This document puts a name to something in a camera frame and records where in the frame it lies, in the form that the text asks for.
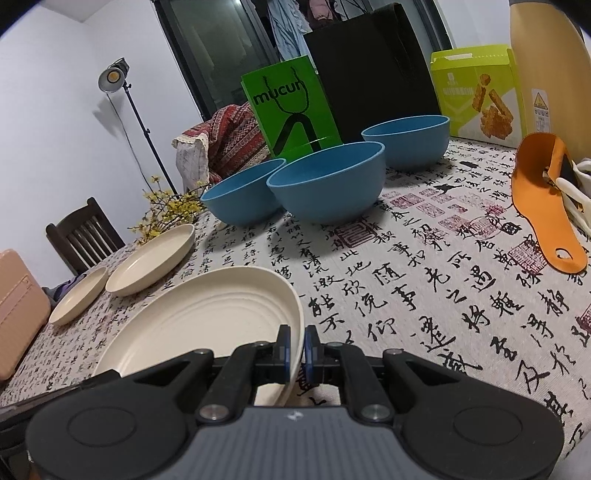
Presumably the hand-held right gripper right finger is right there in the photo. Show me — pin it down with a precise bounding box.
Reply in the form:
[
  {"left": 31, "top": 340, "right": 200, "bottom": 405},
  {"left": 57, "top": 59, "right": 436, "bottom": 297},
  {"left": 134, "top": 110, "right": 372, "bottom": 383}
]
[{"left": 304, "top": 324, "right": 467, "bottom": 424}]

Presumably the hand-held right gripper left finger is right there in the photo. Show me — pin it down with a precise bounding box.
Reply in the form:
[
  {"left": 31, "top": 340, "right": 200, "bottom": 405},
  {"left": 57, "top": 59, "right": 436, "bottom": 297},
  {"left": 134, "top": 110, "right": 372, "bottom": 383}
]
[{"left": 117, "top": 324, "right": 293, "bottom": 424}]

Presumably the cream plate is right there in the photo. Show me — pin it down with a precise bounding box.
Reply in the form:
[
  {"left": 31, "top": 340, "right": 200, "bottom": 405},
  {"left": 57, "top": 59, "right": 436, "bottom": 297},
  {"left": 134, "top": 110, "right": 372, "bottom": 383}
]
[
  {"left": 48, "top": 266, "right": 110, "bottom": 327},
  {"left": 105, "top": 223, "right": 196, "bottom": 297},
  {"left": 92, "top": 266, "right": 306, "bottom": 408}
]

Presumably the blue bowl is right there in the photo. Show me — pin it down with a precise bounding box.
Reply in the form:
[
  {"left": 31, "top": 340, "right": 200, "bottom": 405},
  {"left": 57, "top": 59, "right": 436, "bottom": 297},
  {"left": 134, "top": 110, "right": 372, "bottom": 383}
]
[
  {"left": 361, "top": 115, "right": 451, "bottom": 171},
  {"left": 200, "top": 158, "right": 288, "bottom": 227},
  {"left": 266, "top": 141, "right": 387, "bottom": 226}
]

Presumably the pink small suitcase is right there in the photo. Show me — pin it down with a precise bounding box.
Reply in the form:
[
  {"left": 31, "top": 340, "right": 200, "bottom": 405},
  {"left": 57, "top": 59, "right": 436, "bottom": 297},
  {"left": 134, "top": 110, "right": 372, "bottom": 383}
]
[{"left": 0, "top": 249, "right": 51, "bottom": 381}]

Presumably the calligraphy printed tablecloth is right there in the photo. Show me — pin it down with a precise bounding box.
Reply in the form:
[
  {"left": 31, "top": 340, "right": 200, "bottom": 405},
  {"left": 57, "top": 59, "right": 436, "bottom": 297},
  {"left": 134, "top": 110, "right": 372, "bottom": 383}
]
[{"left": 0, "top": 136, "right": 591, "bottom": 480}]

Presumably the grey purple cloth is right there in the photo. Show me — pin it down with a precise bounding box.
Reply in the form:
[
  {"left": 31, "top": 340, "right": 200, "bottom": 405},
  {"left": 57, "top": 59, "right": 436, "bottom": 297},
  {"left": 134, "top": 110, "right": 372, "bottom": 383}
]
[{"left": 41, "top": 274, "right": 93, "bottom": 305}]

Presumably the yellow flower branch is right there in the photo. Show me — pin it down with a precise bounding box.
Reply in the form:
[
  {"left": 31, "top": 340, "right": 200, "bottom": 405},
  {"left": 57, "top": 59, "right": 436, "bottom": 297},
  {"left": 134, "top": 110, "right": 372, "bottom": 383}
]
[{"left": 127, "top": 174, "right": 208, "bottom": 243}]

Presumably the dark wooden chair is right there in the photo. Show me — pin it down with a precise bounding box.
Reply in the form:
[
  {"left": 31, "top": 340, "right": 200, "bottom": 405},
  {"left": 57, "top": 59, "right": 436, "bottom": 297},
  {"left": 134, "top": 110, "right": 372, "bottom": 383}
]
[{"left": 45, "top": 197, "right": 126, "bottom": 277}]

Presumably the white quilted cushion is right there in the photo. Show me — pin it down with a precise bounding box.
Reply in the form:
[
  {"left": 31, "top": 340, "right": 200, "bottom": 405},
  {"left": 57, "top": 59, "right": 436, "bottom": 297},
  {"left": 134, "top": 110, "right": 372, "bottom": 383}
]
[{"left": 172, "top": 122, "right": 213, "bottom": 195}]

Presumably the red patterned blanket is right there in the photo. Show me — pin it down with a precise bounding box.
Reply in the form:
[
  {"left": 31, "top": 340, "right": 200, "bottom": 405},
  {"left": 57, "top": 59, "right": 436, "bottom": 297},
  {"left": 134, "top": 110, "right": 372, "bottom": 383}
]
[{"left": 203, "top": 104, "right": 271, "bottom": 185}]

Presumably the green paper bag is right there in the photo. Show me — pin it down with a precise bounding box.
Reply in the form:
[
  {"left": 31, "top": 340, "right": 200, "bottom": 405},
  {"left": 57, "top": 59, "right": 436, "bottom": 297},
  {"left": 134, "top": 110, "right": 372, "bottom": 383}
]
[{"left": 240, "top": 54, "right": 343, "bottom": 158}]

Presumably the orange plastic scoop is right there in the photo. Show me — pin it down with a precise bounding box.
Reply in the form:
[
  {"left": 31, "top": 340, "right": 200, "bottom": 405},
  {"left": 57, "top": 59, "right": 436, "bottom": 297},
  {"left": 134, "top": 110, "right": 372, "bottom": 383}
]
[{"left": 512, "top": 133, "right": 589, "bottom": 274}]

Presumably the black paper bag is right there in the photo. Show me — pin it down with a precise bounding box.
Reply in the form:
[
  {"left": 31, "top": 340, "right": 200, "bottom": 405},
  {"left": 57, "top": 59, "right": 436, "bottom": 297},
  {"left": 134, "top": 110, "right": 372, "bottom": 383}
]
[{"left": 304, "top": 2, "right": 445, "bottom": 144}]

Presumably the lime green snack box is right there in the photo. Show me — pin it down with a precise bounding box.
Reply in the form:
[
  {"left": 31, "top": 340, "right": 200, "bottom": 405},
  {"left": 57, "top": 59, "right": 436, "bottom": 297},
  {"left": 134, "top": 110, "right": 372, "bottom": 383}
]
[{"left": 430, "top": 44, "right": 527, "bottom": 148}]

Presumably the white cloth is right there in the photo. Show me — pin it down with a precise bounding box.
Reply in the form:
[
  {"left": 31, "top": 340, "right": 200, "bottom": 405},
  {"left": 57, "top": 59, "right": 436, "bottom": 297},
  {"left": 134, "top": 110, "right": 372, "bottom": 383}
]
[{"left": 545, "top": 157, "right": 591, "bottom": 227}]

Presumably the dark sliding glass door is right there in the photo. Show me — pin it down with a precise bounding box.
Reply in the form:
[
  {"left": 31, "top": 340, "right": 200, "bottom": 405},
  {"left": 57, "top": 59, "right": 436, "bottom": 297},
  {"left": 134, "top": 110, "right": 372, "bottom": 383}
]
[{"left": 154, "top": 0, "right": 324, "bottom": 125}]

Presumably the hanging blue shirt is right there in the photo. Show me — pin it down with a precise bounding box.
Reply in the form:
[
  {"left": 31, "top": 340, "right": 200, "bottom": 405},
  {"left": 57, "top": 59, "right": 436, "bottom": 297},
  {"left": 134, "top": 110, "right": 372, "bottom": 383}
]
[{"left": 268, "top": 0, "right": 308, "bottom": 61}]

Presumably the studio light on stand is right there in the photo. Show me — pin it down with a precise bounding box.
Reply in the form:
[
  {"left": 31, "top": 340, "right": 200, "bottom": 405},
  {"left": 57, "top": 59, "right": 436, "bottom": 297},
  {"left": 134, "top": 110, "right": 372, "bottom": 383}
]
[{"left": 98, "top": 57, "right": 178, "bottom": 195}]

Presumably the beige thermos bottle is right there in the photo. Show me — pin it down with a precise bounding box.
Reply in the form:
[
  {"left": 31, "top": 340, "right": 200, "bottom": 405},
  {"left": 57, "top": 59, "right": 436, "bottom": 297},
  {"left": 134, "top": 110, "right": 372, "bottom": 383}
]
[{"left": 509, "top": 0, "right": 591, "bottom": 162}]

